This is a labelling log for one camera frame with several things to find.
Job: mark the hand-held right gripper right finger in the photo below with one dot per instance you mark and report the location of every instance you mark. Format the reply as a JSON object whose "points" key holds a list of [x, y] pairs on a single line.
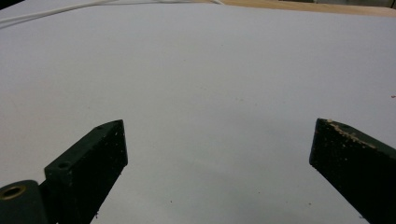
{"points": [[355, 161]]}

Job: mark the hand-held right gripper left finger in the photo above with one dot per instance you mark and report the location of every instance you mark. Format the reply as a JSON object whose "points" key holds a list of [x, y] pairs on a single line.
{"points": [[90, 165]]}

